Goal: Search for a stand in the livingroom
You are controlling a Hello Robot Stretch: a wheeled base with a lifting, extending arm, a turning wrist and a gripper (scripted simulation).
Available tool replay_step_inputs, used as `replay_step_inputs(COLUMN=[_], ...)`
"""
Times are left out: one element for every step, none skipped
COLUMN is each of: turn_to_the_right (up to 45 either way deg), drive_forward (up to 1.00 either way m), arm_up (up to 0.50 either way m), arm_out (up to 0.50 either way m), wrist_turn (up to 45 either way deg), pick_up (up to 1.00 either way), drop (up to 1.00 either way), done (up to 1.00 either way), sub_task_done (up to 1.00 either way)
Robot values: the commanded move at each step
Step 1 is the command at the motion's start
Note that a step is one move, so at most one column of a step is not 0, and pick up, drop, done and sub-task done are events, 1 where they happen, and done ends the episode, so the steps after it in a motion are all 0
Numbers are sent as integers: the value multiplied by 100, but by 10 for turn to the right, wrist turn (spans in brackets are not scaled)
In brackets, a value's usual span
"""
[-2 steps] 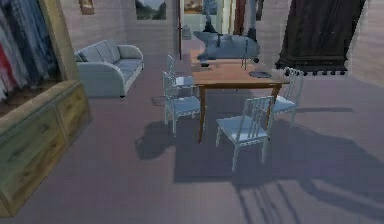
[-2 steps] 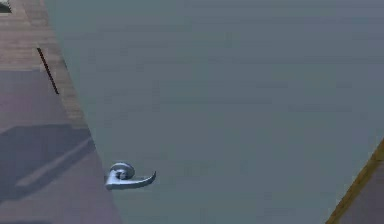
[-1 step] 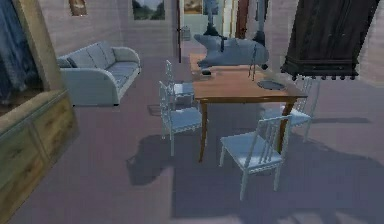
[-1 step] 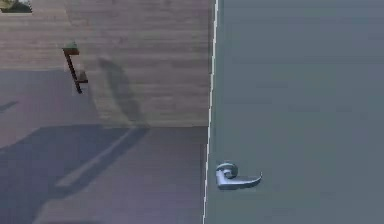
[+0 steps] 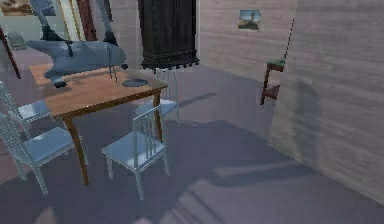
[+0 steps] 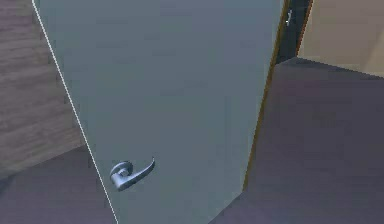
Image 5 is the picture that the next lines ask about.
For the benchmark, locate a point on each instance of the brown stand with green top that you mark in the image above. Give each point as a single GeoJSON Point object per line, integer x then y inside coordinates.
{"type": "Point", "coordinates": [271, 91]}

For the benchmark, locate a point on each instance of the pale blue slatted chair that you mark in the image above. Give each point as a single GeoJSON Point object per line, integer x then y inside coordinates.
{"type": "Point", "coordinates": [165, 106]}
{"type": "Point", "coordinates": [33, 110]}
{"type": "Point", "coordinates": [128, 150]}
{"type": "Point", "coordinates": [45, 145]}

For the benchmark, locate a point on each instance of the dark round plate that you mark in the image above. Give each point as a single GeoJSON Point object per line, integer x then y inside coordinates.
{"type": "Point", "coordinates": [135, 82]}

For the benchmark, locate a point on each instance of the black tall cupboard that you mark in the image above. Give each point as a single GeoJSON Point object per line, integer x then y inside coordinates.
{"type": "Point", "coordinates": [168, 30]}

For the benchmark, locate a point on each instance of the brown wooden table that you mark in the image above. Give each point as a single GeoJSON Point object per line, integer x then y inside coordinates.
{"type": "Point", "coordinates": [93, 93]}

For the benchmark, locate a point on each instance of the small framed landscape picture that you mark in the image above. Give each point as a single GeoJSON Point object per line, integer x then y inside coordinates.
{"type": "Point", "coordinates": [249, 20]}

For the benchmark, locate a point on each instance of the grey blue sculpture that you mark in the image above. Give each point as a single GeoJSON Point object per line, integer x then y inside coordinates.
{"type": "Point", "coordinates": [83, 55]}

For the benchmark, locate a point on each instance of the dark red curtain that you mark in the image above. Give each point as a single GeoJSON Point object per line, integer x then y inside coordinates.
{"type": "Point", "coordinates": [87, 20]}

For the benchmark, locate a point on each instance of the framed brown picture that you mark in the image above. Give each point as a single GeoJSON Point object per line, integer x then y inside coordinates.
{"type": "Point", "coordinates": [20, 6]}

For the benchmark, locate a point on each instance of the dark red slanted post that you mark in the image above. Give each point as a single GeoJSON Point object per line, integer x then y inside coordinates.
{"type": "Point", "coordinates": [10, 55]}

